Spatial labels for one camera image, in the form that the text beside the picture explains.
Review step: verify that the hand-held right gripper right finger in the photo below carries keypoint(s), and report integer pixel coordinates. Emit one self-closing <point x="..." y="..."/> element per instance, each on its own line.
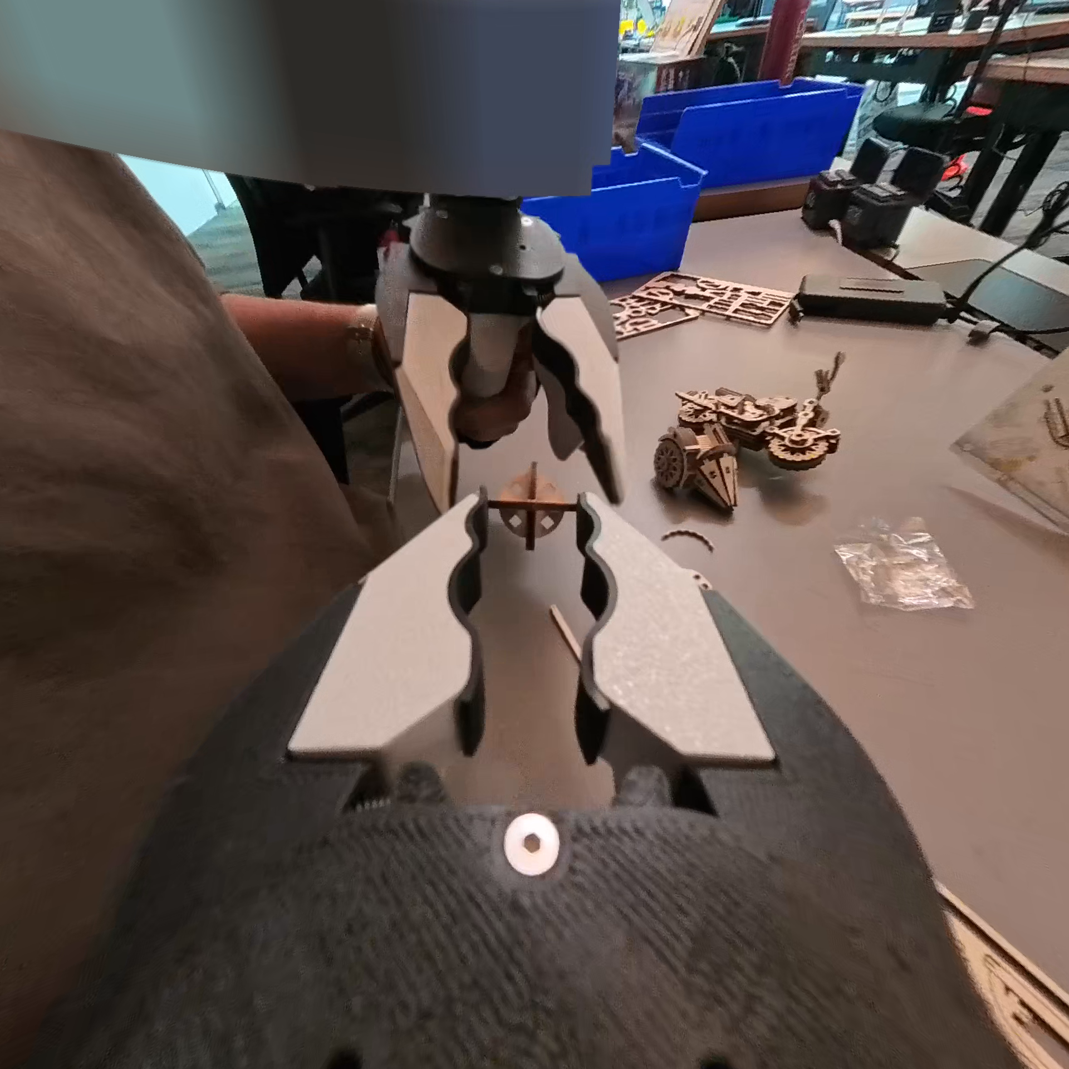
<point x="676" y="668"/>

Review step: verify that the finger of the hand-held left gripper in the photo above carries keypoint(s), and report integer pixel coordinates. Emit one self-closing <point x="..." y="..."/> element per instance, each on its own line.
<point x="426" y="376"/>
<point x="584" y="376"/>

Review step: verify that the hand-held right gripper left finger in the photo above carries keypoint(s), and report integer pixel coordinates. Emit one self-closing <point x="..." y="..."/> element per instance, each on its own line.
<point x="384" y="660"/>

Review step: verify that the small wooden wheel part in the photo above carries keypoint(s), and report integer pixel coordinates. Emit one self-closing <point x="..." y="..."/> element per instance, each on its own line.
<point x="543" y="524"/>

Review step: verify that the person's left forearm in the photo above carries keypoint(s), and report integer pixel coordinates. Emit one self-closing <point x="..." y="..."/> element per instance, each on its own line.
<point x="284" y="334"/>

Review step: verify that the grey desk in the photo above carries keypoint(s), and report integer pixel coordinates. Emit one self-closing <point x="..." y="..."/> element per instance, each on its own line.
<point x="835" y="710"/>

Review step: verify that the person's left hand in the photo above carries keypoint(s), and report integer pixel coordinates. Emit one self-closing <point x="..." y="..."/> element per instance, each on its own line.
<point x="493" y="413"/>

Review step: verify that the wooden parts sheet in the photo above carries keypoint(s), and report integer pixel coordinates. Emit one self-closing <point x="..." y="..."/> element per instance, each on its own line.
<point x="643" y="321"/>
<point x="735" y="296"/>

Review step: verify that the thin wooden stick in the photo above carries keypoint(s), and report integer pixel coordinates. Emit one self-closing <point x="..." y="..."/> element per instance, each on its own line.
<point x="564" y="632"/>

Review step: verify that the wooden model with wheel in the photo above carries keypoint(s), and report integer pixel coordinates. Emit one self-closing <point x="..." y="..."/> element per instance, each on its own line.
<point x="685" y="459"/>

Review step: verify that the curved toothed wooden piece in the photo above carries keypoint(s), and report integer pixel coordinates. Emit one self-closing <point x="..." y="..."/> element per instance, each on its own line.
<point x="689" y="536"/>

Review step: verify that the blue plastic bin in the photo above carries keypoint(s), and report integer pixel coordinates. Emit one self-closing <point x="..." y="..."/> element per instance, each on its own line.
<point x="635" y="217"/>
<point x="752" y="134"/>

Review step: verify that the wooden motorcycle model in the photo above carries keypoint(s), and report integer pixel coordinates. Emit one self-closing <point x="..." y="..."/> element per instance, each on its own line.
<point x="752" y="413"/>

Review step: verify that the black office chair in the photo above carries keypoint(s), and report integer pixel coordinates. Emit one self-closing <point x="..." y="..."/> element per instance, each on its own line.
<point x="284" y="234"/>

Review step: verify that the clear plastic bag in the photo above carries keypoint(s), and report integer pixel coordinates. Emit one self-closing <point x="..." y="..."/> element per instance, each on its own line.
<point x="902" y="564"/>

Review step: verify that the person's brown shirt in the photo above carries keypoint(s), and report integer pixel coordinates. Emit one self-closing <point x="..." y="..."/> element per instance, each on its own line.
<point x="125" y="543"/>

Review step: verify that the black power adapter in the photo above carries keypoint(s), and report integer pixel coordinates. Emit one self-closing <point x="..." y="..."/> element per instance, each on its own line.
<point x="868" y="299"/>

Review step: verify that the black battery charger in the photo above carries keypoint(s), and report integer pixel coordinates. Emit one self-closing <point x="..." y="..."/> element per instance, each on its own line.
<point x="877" y="217"/>
<point x="831" y="200"/>

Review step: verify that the red pillar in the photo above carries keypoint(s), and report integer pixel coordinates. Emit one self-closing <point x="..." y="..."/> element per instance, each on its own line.
<point x="793" y="42"/>

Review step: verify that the glossy plastic sleeve with paper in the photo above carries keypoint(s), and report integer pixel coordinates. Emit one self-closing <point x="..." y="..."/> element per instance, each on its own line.
<point x="1019" y="451"/>

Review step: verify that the black stool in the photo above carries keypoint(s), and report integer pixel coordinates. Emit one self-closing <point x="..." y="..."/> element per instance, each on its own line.
<point x="919" y="125"/>

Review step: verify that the dark grey laptop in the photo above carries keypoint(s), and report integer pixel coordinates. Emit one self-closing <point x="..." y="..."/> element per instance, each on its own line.
<point x="1027" y="292"/>

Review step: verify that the brown top background table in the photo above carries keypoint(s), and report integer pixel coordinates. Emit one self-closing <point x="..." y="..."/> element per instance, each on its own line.
<point x="919" y="35"/>

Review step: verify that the wooden sheet with round cutouts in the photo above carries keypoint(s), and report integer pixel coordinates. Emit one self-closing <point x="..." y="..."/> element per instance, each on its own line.
<point x="1019" y="1002"/>

